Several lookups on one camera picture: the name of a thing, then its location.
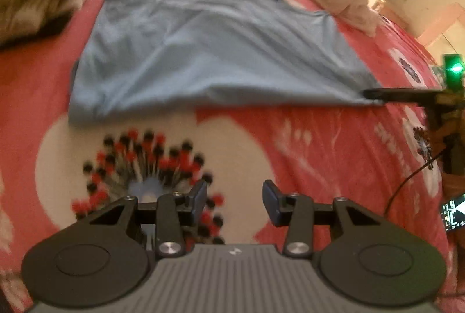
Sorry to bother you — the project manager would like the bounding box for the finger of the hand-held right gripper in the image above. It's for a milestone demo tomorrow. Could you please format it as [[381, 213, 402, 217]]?
[[362, 88, 446, 106]]

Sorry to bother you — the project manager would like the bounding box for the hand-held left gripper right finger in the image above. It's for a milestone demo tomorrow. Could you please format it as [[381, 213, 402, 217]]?
[[262, 179, 382, 258]]

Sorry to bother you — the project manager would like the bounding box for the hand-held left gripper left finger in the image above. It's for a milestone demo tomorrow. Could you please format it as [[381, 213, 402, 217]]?
[[89, 179, 208, 259]]

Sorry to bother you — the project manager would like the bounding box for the light blue shirt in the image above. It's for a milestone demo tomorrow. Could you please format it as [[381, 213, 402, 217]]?
[[67, 0, 384, 125]]

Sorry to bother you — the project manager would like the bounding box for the pink headboard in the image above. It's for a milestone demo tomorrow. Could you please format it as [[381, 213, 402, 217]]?
[[417, 3, 465, 60]]

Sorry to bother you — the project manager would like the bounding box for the red floral blanket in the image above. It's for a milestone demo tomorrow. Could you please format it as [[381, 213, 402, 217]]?
[[0, 0, 458, 303]]

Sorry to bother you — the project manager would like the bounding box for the pink houndstooth fleece garment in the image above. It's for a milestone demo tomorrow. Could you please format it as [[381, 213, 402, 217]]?
[[0, 0, 90, 45]]

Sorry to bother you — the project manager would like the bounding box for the black cable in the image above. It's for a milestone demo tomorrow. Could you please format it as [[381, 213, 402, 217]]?
[[384, 149, 446, 216]]

